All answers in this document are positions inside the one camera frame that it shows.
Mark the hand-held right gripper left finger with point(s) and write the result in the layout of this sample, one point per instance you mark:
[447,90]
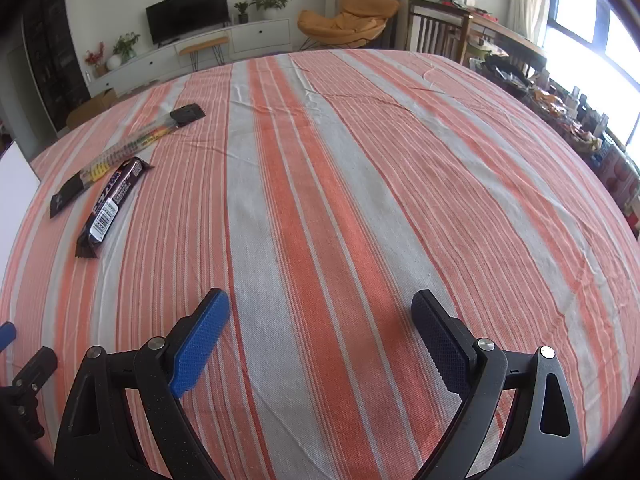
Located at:
[200,345]

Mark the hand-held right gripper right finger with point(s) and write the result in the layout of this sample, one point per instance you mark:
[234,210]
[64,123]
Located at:
[442,345]

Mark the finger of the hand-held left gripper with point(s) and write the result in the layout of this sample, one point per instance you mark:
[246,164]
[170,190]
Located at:
[30,380]
[6,334]

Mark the dark chocolate bar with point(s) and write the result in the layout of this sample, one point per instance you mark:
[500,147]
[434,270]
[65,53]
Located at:
[112,200]

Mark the orange striped tablecloth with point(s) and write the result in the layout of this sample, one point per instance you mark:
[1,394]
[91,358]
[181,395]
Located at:
[350,185]

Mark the long clear snack packet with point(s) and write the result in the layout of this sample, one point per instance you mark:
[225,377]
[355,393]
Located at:
[125,146]

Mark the cardboard box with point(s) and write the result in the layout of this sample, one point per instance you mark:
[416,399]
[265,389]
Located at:
[92,107]

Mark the peach print carton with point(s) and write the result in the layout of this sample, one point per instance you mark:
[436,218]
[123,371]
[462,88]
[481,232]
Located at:
[620,175]

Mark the dark display shelf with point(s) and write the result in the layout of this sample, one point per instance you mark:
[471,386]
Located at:
[55,65]

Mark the dark basket of packets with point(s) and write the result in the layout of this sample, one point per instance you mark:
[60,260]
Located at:
[507,75]

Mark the red flower arrangement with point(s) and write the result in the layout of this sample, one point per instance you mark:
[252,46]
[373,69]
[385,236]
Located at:
[95,57]

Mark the green stool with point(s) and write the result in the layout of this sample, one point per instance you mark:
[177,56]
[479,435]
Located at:
[480,52]

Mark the green plant in white vase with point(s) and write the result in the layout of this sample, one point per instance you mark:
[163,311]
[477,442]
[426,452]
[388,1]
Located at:
[125,47]

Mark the wooden slat chair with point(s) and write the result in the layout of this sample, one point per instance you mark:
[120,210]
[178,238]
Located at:
[435,30]

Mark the white low cabinet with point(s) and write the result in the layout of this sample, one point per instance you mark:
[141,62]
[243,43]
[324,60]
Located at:
[260,35]

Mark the wooden dining table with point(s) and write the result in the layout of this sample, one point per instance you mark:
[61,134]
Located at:
[505,35]

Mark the black television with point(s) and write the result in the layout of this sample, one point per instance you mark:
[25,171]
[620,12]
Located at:
[187,12]

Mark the orange lounge chair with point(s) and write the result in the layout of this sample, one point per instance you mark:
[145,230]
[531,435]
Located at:
[345,22]

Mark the small potted plant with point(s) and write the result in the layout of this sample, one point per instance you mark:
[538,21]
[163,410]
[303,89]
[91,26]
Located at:
[242,10]

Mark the window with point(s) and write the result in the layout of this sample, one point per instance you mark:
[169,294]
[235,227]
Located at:
[600,35]

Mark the grey curtain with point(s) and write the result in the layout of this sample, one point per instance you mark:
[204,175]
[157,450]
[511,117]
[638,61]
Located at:
[385,0]

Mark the large potted plant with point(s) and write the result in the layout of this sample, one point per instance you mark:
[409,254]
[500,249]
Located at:
[270,0]

